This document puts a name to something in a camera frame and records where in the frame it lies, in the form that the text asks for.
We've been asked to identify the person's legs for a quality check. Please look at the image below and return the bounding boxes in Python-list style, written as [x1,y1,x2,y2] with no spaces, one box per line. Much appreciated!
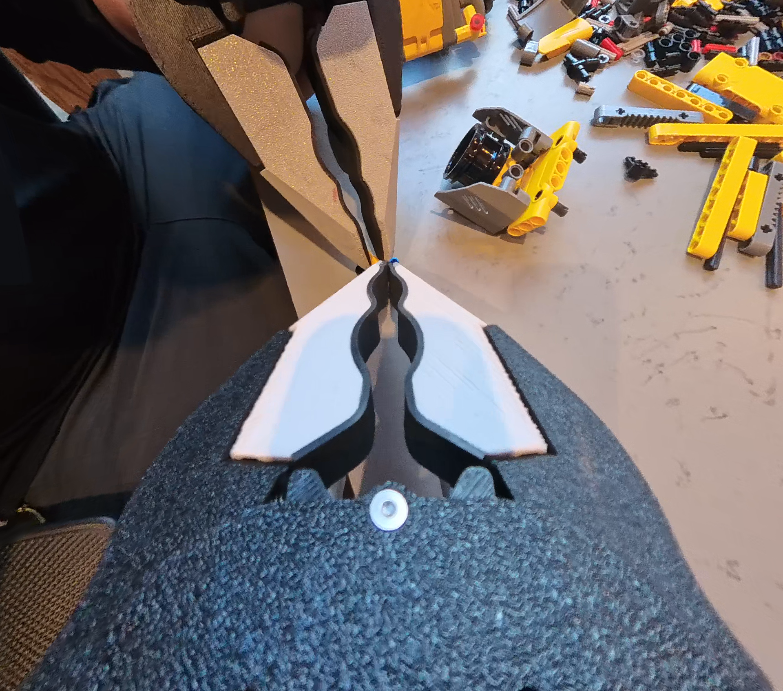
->
[24,70,302,514]

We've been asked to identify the pile of yellow beams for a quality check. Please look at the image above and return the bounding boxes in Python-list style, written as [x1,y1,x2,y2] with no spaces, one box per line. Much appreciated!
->
[538,0,783,288]

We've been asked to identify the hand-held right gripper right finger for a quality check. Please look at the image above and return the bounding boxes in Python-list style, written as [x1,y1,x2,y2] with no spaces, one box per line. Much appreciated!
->
[391,262,550,461]

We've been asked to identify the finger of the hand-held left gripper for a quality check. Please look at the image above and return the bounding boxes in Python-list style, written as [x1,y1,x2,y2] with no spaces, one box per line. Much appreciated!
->
[312,0,403,263]
[197,33,377,271]

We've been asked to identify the dark gear rack piece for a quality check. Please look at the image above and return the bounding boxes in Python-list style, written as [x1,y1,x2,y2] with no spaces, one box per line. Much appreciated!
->
[590,104,706,128]

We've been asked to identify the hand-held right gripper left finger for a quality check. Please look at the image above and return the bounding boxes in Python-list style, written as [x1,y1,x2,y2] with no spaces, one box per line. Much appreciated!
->
[229,262,392,463]

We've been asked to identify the yellow grey wheel assembly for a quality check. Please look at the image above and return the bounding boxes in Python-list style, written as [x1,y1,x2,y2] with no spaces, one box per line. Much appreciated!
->
[434,107,588,238]

